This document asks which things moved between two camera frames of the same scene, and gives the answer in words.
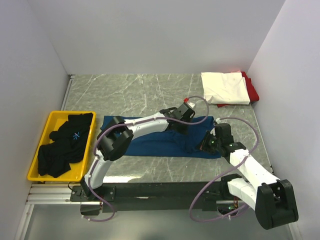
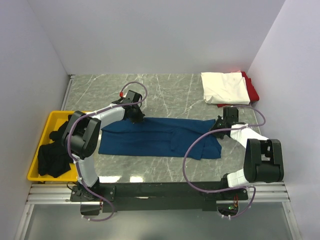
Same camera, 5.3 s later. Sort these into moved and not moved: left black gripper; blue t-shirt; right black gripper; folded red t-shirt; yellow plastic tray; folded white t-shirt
Moved: left black gripper; right black gripper
Not moved: folded white t-shirt; yellow plastic tray; blue t-shirt; folded red t-shirt
